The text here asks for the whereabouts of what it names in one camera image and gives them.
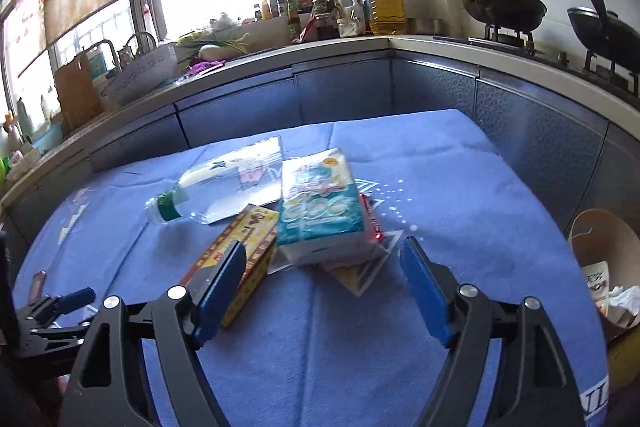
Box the yellow cooking oil bottle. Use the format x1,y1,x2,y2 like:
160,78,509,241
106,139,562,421
368,0,407,36

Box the gas stove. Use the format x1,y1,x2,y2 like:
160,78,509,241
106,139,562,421
432,24,640,98

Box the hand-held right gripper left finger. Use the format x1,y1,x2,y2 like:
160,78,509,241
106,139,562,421
57,239,249,427

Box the black wok with long handle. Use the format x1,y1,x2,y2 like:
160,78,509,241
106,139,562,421
411,0,548,32

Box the yellow and red box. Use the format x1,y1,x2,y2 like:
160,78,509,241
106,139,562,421
179,204,280,328

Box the green onions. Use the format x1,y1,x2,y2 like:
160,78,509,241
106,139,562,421
175,32,251,52

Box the embossed steel kitchen cabinet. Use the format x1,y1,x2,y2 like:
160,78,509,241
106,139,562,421
0,34,640,258

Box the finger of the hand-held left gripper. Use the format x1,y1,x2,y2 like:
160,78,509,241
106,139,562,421
15,307,98,360
27,287,97,319

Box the beige wastebasket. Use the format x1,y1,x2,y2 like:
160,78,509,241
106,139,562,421
567,208,640,343

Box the white plastic jug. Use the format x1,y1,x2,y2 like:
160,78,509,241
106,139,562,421
332,0,367,38

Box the black wok with lid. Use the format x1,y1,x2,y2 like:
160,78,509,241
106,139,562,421
566,0,640,60

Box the white basin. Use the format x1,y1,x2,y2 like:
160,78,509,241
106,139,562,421
100,42,180,108

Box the beige paper card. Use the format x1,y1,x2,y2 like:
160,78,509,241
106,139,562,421
327,252,396,298

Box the white radish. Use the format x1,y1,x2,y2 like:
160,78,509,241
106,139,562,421
199,42,251,59

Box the row of condiment bottles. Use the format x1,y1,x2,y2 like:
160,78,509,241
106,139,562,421
252,0,333,42

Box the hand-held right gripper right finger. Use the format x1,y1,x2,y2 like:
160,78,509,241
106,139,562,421
399,235,586,427

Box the teal tissue pack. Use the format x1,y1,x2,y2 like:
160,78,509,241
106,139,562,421
276,147,372,267

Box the crumpled white tissue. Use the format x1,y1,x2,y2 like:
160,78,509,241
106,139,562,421
607,284,640,328

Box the brown cutting board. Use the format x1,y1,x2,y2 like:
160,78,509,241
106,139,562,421
54,52,103,130

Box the white printed carton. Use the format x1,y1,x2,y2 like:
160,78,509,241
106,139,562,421
582,261,613,318

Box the steel faucet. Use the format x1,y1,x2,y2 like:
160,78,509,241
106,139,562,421
122,32,158,58

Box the clear plastic water bottle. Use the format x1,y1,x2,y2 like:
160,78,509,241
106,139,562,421
145,154,261,228

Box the purple plastic bag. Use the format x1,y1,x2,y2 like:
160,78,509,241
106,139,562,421
187,59,226,75

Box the blue cloth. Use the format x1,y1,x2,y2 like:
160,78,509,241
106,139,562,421
12,108,608,427

